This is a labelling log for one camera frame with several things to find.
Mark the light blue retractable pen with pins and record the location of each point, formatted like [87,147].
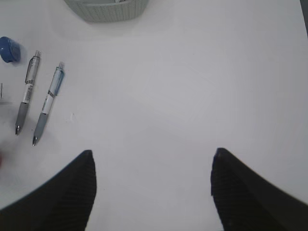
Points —
[51,94]

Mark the blue pencil sharpener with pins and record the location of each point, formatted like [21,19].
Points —
[9,50]

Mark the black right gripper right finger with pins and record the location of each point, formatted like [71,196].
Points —
[247,202]

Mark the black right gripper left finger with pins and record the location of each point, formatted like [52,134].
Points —
[64,203]

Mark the green plastic woven basket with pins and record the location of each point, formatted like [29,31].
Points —
[107,11]

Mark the grey retractable pen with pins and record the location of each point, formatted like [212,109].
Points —
[31,74]

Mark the clear plastic ruler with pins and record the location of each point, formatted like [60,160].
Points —
[5,95]

